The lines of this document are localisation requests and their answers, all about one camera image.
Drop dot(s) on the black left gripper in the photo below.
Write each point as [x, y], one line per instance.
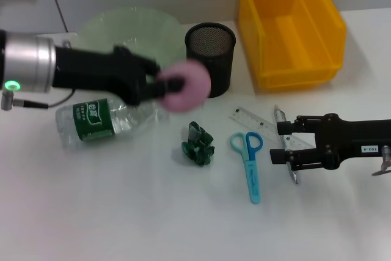
[91, 71]

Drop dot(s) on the clear plastic ruler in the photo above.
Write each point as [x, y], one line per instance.
[250, 119]

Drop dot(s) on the clear green-label water bottle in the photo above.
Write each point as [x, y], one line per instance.
[91, 120]

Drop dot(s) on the green plastic wrapper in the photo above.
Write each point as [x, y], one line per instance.
[198, 148]

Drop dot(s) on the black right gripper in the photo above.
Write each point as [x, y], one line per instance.
[345, 138]

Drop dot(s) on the yellow plastic bin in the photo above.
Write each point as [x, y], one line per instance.
[290, 28]

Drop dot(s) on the translucent green fruit plate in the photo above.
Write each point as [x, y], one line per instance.
[128, 28]

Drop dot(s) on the blue scissors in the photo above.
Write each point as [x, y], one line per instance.
[253, 178]

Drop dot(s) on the pink peach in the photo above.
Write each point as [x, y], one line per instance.
[189, 86]

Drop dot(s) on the grey ballpoint pen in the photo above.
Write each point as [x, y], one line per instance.
[279, 115]

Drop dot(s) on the black mesh pen holder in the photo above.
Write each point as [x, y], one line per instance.
[220, 59]

